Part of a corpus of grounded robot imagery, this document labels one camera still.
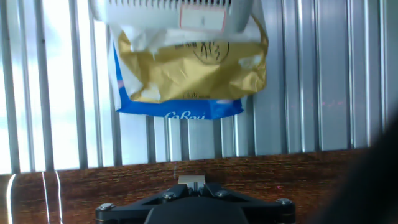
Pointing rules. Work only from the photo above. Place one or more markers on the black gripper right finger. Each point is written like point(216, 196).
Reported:
point(264, 210)

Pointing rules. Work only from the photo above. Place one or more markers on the reddish glossy wooden board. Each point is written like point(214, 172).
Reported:
point(93, 186)

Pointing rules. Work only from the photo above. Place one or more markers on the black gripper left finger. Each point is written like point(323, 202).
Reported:
point(130, 210)

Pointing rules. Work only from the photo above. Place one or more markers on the blue gold tissue pack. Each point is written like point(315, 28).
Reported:
point(192, 74)

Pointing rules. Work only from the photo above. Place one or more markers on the small beige wooden block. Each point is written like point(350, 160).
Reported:
point(191, 179)

